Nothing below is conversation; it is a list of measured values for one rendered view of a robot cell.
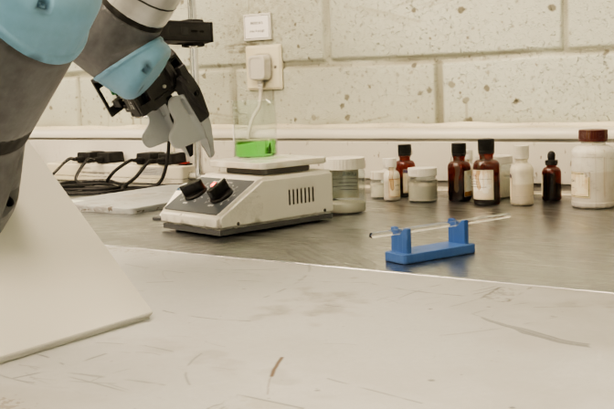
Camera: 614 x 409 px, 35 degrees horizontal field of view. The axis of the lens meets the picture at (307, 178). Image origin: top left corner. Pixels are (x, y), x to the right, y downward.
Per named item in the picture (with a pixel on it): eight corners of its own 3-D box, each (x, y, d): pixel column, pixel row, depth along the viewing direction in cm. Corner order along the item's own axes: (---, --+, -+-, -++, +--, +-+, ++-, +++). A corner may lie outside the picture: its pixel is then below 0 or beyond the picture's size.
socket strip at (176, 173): (182, 185, 187) (181, 162, 187) (46, 180, 210) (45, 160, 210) (201, 183, 192) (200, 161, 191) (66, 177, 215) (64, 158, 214)
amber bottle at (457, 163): (449, 202, 148) (448, 143, 147) (447, 199, 151) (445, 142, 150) (472, 201, 148) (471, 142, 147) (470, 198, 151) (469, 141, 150)
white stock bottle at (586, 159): (612, 203, 139) (612, 128, 138) (619, 209, 133) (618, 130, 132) (569, 204, 140) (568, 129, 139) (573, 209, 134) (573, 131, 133)
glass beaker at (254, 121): (255, 163, 128) (252, 99, 127) (223, 162, 133) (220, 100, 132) (291, 160, 133) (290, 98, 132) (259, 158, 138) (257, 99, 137)
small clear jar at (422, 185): (401, 202, 150) (400, 168, 149) (421, 198, 153) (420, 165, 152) (424, 204, 146) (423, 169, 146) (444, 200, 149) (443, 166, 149)
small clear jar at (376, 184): (386, 199, 154) (385, 172, 153) (365, 198, 156) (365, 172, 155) (397, 196, 157) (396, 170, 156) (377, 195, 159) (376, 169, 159)
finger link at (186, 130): (185, 178, 117) (142, 115, 115) (217, 151, 121) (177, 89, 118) (198, 176, 115) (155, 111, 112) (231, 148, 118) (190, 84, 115)
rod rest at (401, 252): (405, 265, 98) (404, 230, 98) (383, 260, 101) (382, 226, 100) (476, 252, 104) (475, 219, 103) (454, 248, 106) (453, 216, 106)
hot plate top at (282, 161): (262, 170, 124) (261, 162, 124) (206, 166, 133) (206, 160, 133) (329, 162, 132) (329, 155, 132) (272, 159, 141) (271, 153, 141)
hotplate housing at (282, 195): (219, 239, 119) (217, 174, 118) (159, 230, 129) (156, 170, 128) (347, 218, 134) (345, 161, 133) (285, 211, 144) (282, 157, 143)
